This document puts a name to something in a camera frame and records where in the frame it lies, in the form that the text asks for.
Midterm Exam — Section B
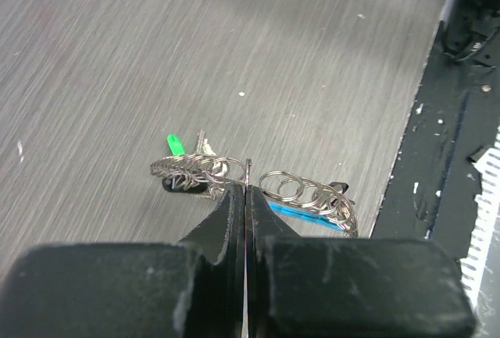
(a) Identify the large keyring with blue handle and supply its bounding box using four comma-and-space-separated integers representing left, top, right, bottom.
150, 129, 360, 238

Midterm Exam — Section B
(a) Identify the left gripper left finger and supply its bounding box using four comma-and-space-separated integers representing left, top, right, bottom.
1, 185, 245, 337

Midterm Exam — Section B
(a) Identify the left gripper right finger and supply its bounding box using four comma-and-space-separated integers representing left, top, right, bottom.
245, 187, 477, 337

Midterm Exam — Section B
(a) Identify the green key tag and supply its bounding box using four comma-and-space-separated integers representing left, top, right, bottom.
166, 133, 185, 156

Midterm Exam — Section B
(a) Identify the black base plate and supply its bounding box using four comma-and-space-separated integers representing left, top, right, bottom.
372, 30, 499, 259

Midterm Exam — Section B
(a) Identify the black key fob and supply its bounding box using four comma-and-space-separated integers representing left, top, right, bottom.
162, 176, 209, 194

